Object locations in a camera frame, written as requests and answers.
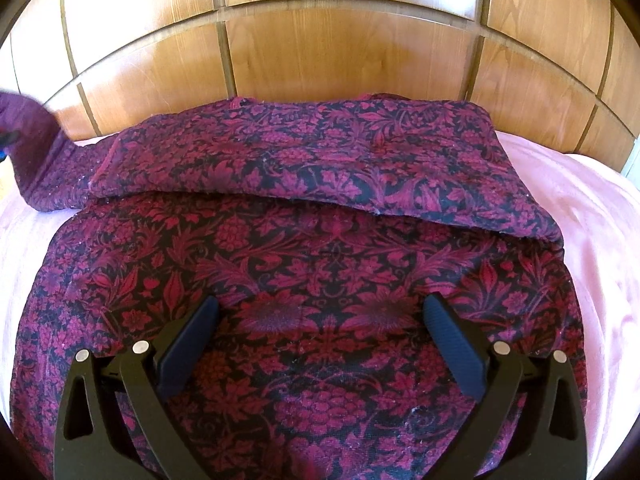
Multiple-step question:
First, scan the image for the pink blanket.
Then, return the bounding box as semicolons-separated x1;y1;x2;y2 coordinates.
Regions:
0;130;640;480

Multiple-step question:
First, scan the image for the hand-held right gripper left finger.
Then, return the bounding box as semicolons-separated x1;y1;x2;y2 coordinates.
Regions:
54;295;223;480

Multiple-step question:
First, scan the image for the dark red patterned sweater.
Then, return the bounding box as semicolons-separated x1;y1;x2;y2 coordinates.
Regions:
0;91;588;480

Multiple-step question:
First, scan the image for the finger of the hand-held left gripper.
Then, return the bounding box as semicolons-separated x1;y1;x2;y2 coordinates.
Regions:
0;130;22;161

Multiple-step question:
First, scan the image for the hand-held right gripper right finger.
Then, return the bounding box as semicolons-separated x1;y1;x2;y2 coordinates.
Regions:
422;292;587;480

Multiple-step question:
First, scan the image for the wooden headboard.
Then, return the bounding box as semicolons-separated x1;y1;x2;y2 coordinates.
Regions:
0;0;640;181

